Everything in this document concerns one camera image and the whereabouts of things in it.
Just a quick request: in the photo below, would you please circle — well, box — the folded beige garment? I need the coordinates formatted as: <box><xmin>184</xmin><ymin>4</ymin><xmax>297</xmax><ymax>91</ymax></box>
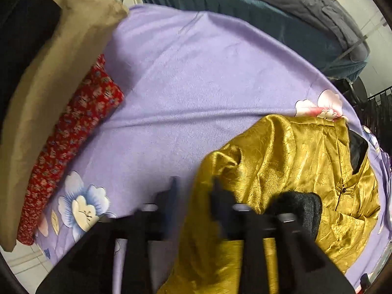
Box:
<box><xmin>0</xmin><ymin>0</ymin><xmax>129</xmax><ymax>252</ymax></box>

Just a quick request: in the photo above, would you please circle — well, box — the black stool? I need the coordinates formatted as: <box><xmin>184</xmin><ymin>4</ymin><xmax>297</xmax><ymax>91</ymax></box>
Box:
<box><xmin>337</xmin><ymin>76</ymin><xmax>368</xmax><ymax>105</ymax></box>

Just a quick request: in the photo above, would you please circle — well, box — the folded black garment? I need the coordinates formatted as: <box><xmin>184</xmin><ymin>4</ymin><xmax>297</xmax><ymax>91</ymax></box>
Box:
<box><xmin>0</xmin><ymin>0</ymin><xmax>66</xmax><ymax>129</ymax></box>

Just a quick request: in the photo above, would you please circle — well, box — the folded red floral garment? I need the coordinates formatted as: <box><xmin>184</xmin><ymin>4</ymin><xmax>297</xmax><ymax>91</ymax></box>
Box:
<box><xmin>17</xmin><ymin>54</ymin><xmax>124</xmax><ymax>245</ymax></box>

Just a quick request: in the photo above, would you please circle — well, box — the purple floral bedsheet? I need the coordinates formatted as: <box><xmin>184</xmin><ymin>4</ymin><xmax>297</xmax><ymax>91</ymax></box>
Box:
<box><xmin>34</xmin><ymin>4</ymin><xmax>392</xmax><ymax>285</ymax></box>

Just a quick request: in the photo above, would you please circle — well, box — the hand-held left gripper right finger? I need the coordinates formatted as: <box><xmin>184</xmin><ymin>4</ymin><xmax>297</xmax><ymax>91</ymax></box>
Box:
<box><xmin>211</xmin><ymin>178</ymin><xmax>357</xmax><ymax>294</ymax></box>

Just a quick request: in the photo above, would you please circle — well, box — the grey quilt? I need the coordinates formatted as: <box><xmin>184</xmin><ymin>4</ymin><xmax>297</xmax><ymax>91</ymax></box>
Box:
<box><xmin>214</xmin><ymin>0</ymin><xmax>371</xmax><ymax>62</ymax></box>

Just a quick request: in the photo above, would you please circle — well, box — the black wire rack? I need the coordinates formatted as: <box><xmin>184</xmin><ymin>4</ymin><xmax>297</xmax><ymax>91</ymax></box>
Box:
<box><xmin>358</xmin><ymin>87</ymin><xmax>392</xmax><ymax>157</ymax></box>

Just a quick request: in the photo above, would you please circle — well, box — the gold patterned satin garment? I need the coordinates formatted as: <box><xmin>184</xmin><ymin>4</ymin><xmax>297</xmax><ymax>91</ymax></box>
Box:
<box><xmin>158</xmin><ymin>114</ymin><xmax>381</xmax><ymax>294</ymax></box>

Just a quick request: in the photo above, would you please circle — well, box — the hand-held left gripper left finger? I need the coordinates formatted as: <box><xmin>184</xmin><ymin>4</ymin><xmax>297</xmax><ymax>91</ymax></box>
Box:
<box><xmin>36</xmin><ymin>176</ymin><xmax>181</xmax><ymax>294</ymax></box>

